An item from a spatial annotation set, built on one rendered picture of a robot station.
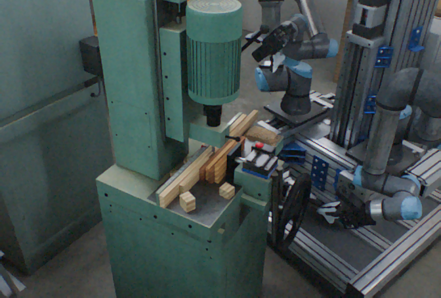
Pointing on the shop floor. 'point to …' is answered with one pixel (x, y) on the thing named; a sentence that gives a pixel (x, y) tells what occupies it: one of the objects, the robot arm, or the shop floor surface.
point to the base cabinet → (182, 258)
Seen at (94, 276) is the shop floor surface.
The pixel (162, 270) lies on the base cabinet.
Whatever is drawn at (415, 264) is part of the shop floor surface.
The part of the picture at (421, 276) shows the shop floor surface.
